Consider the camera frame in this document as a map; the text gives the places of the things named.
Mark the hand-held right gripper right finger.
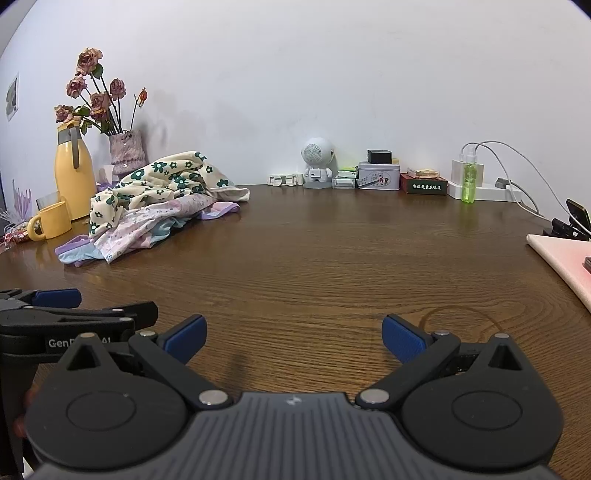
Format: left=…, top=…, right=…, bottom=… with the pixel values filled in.
left=381, top=315, right=525, bottom=411

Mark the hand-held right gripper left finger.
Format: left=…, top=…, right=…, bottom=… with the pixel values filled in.
left=64, top=315, right=234, bottom=411

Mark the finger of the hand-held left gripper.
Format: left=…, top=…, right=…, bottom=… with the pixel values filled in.
left=0, top=288, right=83, bottom=309
left=60, top=302, right=159, bottom=331

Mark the cream green floral garment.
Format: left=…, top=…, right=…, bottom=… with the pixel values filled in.
left=89, top=151, right=250, bottom=241

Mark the person's left hand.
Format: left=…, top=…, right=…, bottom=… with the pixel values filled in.
left=13, top=386, right=40, bottom=438

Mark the light blue lilac-trimmed cloth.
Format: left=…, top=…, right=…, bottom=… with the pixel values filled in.
left=54, top=217, right=188, bottom=269

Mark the red snack wrapper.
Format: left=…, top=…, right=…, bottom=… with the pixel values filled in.
left=2, top=226, right=31, bottom=247

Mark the yellow mug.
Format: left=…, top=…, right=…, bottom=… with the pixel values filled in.
left=27, top=200, right=73, bottom=241

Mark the pink dotted garment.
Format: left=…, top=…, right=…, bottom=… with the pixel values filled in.
left=95, top=194, right=218, bottom=264

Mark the yellow thermos jug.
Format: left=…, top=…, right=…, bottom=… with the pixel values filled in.
left=54, top=121, right=99, bottom=221

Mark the pink cloth with lilac trim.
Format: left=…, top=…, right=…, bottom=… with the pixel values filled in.
left=196, top=200, right=242, bottom=222

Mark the dark red box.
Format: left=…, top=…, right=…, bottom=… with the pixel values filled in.
left=399, top=173, right=448, bottom=196

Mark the pink glass vase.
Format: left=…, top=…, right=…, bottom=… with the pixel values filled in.
left=108, top=130, right=148, bottom=176

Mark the grey printed tin box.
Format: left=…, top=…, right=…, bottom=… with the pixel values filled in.
left=358, top=161, right=400, bottom=191

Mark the green spray bottle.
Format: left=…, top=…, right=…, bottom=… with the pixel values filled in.
left=462, top=145, right=477, bottom=204

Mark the white power strip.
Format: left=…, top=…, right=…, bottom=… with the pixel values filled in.
left=448, top=180, right=522, bottom=202

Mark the white charger adapter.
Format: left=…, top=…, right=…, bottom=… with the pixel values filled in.
left=451, top=159, right=485, bottom=185

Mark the pink flat pad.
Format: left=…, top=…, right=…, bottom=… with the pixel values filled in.
left=526, top=233, right=591, bottom=315

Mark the black phone stand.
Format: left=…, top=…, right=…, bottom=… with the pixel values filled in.
left=542, top=217, right=591, bottom=241

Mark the white astronaut speaker figure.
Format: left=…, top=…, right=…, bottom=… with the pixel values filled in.
left=301, top=137, right=338, bottom=190

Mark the dried rose bouquet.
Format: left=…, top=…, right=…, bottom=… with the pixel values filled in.
left=54, top=47, right=148, bottom=137

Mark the grey plug cable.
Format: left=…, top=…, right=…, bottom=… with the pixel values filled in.
left=495, top=177, right=548, bottom=219

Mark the wall photo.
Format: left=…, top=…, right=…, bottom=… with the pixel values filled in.
left=6, top=71, right=20, bottom=121

